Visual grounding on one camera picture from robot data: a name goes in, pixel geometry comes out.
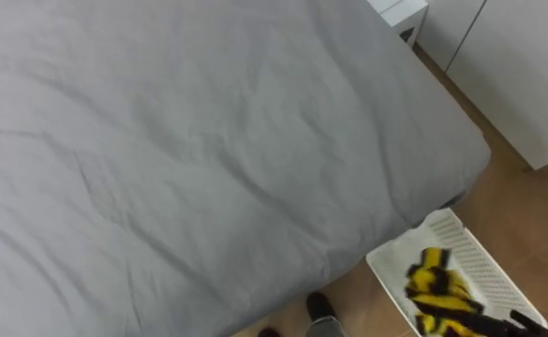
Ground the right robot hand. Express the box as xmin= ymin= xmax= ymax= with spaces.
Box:
xmin=501 ymin=309 xmax=548 ymax=337

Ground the yellow and black striped garment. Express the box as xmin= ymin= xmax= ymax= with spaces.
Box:
xmin=404 ymin=246 xmax=513 ymax=337

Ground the white plastic laundry basket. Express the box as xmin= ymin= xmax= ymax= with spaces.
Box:
xmin=365 ymin=207 xmax=548 ymax=337

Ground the white wardrobe cabinet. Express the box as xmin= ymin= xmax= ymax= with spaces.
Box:
xmin=416 ymin=0 xmax=548 ymax=170

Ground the white bedside table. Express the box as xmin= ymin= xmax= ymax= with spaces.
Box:
xmin=365 ymin=0 xmax=430 ymax=49

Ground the grey bed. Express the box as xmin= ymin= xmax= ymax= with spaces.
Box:
xmin=0 ymin=0 xmax=492 ymax=337

